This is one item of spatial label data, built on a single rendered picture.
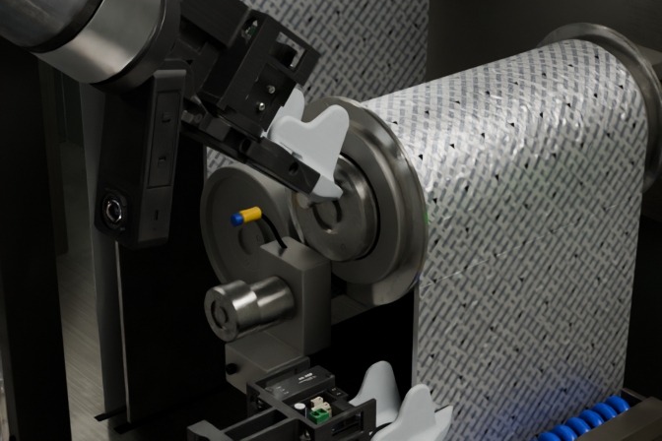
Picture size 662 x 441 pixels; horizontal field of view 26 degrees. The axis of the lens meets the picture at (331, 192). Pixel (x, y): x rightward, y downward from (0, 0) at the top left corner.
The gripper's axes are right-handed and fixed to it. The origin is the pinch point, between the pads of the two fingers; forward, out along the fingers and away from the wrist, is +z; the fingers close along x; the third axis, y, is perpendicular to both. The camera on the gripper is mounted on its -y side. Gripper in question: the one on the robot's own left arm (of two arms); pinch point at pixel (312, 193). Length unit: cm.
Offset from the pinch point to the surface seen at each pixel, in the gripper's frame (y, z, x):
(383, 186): 2.6, 2.0, -3.4
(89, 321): -20, 33, 53
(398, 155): 4.7, 1.1, -4.0
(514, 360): -3.0, 21.5, -5.5
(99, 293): -15.5, 18.6, 36.1
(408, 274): -1.6, 6.4, -5.2
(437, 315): -3.0, 10.8, -5.5
